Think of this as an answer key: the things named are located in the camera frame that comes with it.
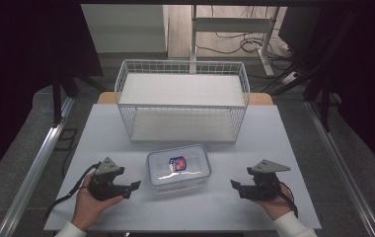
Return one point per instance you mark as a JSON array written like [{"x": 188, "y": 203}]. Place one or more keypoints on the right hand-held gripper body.
[{"x": 263, "y": 184}]

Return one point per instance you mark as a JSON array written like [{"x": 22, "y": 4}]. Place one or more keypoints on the white metal desk frame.
[{"x": 233, "y": 24}]

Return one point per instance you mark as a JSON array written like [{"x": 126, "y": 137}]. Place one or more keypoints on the person's left hand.
[{"x": 88, "y": 207}]

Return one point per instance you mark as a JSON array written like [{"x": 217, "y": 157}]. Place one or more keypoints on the black metal stand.
[
  {"x": 57, "y": 98},
  {"x": 323, "y": 102}
]

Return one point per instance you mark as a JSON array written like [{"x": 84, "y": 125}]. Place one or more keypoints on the white power strip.
[{"x": 289, "y": 77}]

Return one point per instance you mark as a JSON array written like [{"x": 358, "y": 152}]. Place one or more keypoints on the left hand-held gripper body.
[{"x": 105, "y": 184}]

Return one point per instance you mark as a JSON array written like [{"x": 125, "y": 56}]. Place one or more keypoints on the silver metal rail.
[
  {"x": 34, "y": 171},
  {"x": 340, "y": 164}
]

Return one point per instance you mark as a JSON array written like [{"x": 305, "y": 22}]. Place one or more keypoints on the person's right hand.
[{"x": 277, "y": 205}]

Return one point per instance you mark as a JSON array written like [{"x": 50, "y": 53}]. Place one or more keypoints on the white cabinet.
[{"x": 124, "y": 28}]

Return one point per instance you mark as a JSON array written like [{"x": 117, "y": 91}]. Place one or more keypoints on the clear plastic food container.
[{"x": 178, "y": 168}]

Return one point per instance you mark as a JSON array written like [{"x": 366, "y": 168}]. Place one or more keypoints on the wooden board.
[{"x": 105, "y": 98}]

